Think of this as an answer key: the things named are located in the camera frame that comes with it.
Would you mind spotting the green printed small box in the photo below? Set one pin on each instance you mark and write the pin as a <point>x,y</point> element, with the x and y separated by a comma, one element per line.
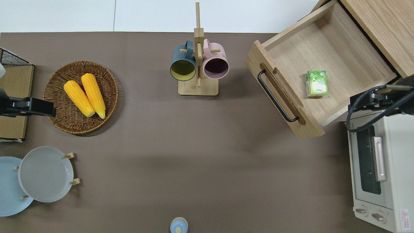
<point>317,83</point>

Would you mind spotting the light wooden drawer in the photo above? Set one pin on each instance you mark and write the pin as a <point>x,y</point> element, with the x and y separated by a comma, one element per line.
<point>326,42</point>

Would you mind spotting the grey plate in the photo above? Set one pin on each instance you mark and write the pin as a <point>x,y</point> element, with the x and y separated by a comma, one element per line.
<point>45,174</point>

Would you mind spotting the blue dome bell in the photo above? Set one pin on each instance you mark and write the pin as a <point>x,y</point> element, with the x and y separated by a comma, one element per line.
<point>179,225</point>

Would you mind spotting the wooden plate rack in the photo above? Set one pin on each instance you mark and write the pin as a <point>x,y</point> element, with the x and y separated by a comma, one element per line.
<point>75,182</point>

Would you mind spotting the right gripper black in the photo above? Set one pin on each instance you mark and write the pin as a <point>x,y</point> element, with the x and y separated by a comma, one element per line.
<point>364,102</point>

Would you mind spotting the dark blue mug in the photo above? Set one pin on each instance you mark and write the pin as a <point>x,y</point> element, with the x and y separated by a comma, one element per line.
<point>181,56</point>

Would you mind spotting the yellow corn cob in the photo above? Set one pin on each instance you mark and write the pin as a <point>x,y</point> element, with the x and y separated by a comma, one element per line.
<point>79,98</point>
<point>93,94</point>

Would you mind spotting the light blue plate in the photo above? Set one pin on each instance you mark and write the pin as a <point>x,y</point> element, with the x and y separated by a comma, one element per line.
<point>9,194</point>

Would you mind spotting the silver oven knob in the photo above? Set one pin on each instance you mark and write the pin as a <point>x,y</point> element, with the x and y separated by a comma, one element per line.
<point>378,216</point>
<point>361,211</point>

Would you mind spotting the right dark robot arm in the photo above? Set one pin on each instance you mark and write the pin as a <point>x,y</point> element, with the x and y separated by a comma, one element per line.
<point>407,97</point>

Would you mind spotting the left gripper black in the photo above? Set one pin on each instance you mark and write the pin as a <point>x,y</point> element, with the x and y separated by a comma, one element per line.
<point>40,108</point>

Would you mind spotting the white cylinder bottle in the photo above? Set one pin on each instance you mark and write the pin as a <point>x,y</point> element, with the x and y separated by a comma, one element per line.
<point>2,70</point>

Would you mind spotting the round wicker basket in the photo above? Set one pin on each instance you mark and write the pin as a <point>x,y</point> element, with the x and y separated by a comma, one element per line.
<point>68,124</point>

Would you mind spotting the wooden mug tree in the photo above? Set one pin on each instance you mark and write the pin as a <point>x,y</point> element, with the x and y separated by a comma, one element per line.
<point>198,87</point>

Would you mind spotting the cream toaster oven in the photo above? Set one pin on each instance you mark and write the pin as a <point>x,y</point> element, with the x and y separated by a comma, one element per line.
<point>397,168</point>

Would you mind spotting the pink mug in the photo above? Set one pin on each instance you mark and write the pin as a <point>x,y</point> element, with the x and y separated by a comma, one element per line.
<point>214,55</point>

